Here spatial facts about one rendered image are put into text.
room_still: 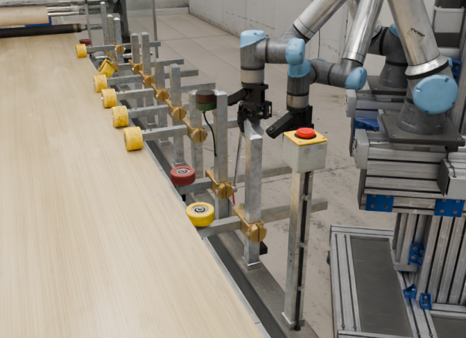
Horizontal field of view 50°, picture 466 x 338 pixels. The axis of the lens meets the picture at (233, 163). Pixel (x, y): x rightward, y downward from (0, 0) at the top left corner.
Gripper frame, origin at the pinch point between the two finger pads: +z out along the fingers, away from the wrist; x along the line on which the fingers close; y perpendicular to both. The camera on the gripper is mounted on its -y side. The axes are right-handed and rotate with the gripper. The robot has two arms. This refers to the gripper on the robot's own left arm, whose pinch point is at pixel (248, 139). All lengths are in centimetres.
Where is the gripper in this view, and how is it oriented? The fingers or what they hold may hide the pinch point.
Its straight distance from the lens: 164.5
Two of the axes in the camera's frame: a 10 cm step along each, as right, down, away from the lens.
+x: 7.3, -2.9, 6.1
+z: 0.2, 9.1, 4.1
